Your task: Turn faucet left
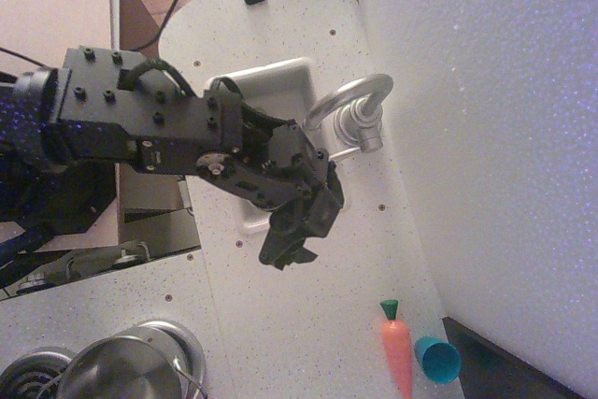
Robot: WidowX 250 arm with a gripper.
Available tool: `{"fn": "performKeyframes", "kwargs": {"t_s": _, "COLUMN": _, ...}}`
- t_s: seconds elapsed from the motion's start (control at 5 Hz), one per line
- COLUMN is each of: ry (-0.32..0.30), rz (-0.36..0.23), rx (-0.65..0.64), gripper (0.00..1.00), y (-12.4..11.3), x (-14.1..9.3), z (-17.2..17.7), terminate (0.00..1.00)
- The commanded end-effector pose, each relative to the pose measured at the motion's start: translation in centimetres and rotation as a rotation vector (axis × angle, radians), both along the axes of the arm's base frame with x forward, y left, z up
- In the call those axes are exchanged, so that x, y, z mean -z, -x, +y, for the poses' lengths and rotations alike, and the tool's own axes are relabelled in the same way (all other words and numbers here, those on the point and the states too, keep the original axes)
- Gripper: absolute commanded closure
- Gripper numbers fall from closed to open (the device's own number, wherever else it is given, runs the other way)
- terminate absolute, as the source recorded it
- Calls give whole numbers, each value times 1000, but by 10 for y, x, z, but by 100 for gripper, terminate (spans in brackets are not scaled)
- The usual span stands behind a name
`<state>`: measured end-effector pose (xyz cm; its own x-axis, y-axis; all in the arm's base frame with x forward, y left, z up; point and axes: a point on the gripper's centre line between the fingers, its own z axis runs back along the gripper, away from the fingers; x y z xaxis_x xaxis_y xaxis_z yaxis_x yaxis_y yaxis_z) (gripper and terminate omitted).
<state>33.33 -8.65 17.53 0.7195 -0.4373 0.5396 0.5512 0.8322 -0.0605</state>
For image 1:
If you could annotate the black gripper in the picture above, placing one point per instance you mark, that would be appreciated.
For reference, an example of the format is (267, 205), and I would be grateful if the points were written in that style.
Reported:
(297, 184)

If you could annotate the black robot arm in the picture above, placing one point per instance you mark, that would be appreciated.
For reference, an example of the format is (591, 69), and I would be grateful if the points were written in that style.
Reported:
(106, 106)

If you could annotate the silver toy faucet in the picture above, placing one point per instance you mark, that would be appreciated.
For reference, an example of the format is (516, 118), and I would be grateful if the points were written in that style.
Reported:
(358, 111)

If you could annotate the orange plastic toy carrot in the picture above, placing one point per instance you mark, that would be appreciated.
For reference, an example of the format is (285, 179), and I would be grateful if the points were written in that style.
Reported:
(397, 345)

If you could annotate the white toy sink basin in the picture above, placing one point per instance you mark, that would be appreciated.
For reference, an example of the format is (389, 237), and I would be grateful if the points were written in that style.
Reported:
(284, 90)

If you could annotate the teal plastic cup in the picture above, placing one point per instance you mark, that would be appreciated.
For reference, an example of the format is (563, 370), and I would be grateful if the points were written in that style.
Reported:
(439, 361)

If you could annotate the stainless steel pot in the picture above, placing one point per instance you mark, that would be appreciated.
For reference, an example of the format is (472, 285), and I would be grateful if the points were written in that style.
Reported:
(119, 367)

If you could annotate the silver stove burner left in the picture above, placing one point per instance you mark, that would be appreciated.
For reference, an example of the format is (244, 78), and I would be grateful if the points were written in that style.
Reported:
(34, 375)

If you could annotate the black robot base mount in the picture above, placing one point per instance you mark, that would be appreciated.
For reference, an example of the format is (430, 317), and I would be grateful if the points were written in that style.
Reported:
(90, 220)

